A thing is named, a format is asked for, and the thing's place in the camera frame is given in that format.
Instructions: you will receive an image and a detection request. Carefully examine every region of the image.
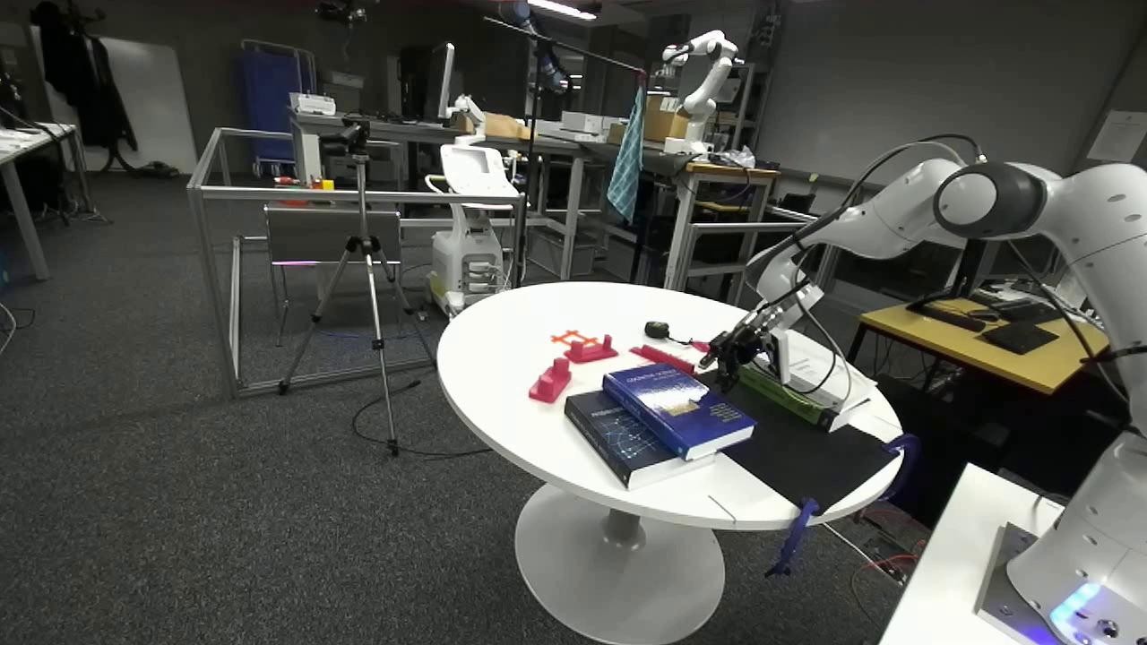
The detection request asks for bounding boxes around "blue chair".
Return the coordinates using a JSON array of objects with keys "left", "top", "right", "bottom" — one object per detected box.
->
[{"left": 237, "top": 38, "right": 313, "bottom": 165}]

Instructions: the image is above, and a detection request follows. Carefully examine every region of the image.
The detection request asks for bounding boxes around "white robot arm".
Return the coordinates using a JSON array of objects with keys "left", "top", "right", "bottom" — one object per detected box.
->
[{"left": 707, "top": 159, "right": 1147, "bottom": 637}]

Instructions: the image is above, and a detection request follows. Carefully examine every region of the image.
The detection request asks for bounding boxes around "red and orange plastic part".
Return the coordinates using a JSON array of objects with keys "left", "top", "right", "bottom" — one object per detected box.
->
[{"left": 556, "top": 330, "right": 617, "bottom": 366}]

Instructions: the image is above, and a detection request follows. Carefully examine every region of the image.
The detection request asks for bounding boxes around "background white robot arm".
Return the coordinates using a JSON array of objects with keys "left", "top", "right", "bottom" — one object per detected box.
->
[{"left": 651, "top": 29, "right": 738, "bottom": 123}]

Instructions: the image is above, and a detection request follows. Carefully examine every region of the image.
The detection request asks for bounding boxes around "white reinforcement learning book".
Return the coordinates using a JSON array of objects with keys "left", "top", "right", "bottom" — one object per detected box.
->
[{"left": 738, "top": 330, "right": 879, "bottom": 435}]

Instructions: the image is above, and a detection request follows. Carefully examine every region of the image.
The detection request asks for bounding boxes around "dark navy book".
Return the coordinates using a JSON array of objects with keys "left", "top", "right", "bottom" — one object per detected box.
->
[{"left": 562, "top": 390, "right": 688, "bottom": 489}]

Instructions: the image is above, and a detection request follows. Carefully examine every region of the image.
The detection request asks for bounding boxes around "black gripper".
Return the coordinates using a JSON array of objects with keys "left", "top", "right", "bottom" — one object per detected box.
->
[{"left": 708, "top": 317, "right": 775, "bottom": 372}]

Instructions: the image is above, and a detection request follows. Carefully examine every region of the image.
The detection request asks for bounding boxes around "white machine on cart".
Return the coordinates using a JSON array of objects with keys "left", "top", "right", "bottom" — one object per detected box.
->
[{"left": 425, "top": 145, "right": 516, "bottom": 317}]

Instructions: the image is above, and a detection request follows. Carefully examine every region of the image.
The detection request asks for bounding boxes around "whiteboard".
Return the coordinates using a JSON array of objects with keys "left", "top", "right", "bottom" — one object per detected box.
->
[{"left": 103, "top": 36, "right": 198, "bottom": 175}]

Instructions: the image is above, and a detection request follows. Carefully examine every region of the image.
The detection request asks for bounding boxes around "metal frame railing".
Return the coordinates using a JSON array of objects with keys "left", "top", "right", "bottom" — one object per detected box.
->
[{"left": 184, "top": 123, "right": 828, "bottom": 400}]

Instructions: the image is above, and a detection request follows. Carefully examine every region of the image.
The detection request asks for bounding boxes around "red plastic clip part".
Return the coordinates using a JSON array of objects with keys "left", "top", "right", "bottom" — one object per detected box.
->
[{"left": 531, "top": 357, "right": 568, "bottom": 405}]

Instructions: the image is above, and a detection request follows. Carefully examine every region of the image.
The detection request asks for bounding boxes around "black camera tripod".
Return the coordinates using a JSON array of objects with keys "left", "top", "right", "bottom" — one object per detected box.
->
[{"left": 274, "top": 117, "right": 442, "bottom": 460}]

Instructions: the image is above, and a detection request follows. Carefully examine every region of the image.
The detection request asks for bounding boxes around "blue book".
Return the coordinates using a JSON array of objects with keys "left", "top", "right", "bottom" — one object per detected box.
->
[{"left": 602, "top": 366, "right": 757, "bottom": 460}]

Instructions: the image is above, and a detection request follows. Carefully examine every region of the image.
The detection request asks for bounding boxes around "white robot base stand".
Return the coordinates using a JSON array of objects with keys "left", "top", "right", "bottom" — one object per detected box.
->
[{"left": 874, "top": 460, "right": 1147, "bottom": 645}]

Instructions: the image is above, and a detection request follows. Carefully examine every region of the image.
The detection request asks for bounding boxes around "yellow side table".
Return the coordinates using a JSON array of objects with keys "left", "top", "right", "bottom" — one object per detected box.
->
[{"left": 850, "top": 299, "right": 1108, "bottom": 394}]

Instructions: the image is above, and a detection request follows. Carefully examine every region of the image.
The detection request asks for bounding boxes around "teal hanging cloth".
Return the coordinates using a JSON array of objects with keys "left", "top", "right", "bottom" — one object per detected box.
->
[{"left": 606, "top": 91, "right": 646, "bottom": 222}]

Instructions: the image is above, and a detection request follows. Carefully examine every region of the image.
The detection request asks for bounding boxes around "red plastic strip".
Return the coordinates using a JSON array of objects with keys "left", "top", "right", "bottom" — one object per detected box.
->
[{"left": 632, "top": 343, "right": 696, "bottom": 372}]

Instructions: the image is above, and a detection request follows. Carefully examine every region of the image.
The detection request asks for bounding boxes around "white round table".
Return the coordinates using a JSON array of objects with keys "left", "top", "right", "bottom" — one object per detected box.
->
[{"left": 438, "top": 283, "right": 904, "bottom": 645}]

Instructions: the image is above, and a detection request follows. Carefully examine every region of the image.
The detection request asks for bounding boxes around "blue clamp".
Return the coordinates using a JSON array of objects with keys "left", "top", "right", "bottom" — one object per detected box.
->
[{"left": 758, "top": 430, "right": 916, "bottom": 576}]

